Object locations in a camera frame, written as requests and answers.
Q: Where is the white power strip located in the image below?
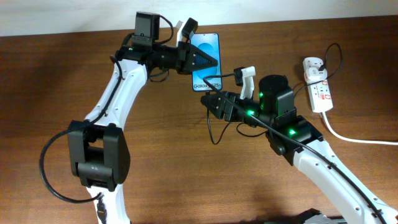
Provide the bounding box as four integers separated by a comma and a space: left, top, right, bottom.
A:
307, 79, 333, 113

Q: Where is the white power strip cord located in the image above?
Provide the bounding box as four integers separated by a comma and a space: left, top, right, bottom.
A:
320, 111, 398, 146

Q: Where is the white charger adapter plug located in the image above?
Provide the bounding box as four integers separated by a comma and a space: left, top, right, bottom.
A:
303, 57, 328, 84

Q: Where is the thin black charger cable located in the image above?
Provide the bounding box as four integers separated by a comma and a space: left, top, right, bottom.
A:
204, 42, 343, 146

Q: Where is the blue Samsung smartphone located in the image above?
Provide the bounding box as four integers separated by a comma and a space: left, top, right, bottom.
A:
190, 32, 224, 93

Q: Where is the black base bracket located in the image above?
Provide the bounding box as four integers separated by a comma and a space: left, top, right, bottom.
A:
293, 208, 346, 224

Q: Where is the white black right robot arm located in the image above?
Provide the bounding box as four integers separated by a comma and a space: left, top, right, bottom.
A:
201, 75, 397, 223

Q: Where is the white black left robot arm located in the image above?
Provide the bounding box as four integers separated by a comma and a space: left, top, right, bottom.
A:
67, 35, 220, 223

